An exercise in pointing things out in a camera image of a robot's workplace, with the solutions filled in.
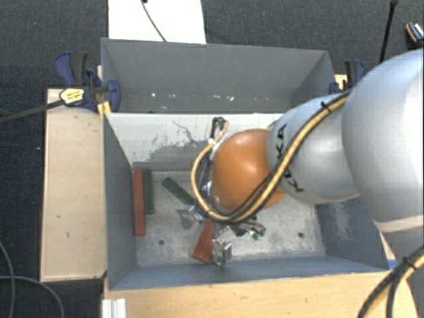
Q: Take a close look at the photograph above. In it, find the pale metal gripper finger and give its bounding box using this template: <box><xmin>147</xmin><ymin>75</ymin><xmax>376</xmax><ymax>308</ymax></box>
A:
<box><xmin>211</xmin><ymin>237</ymin><xmax>234</xmax><ymax>267</ymax></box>
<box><xmin>176</xmin><ymin>205</ymin><xmax>204</xmax><ymax>230</ymax></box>

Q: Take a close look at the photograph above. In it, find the red-brown flat block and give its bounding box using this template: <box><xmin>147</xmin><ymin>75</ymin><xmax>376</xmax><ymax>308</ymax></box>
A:
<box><xmin>191</xmin><ymin>221</ymin><xmax>215</xmax><ymax>263</ymax></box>
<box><xmin>132</xmin><ymin>168</ymin><xmax>147</xmax><ymax>237</ymax></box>

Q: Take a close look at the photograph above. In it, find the dark green flat block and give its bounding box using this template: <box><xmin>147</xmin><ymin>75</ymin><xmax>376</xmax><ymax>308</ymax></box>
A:
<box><xmin>161</xmin><ymin>177</ymin><xmax>197</xmax><ymax>207</ymax></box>
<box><xmin>142</xmin><ymin>168</ymin><xmax>156</xmax><ymax>215</ymax></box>

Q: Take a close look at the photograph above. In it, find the grey metal bin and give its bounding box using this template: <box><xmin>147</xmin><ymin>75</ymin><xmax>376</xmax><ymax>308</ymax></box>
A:
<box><xmin>100</xmin><ymin>37</ymin><xmax>390</xmax><ymax>292</ymax></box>

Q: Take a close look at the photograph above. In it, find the pale wood flat board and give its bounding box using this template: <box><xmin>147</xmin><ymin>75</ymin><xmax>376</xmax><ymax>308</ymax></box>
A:
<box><xmin>40</xmin><ymin>89</ymin><xmax>107</xmax><ymax>283</ymax></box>

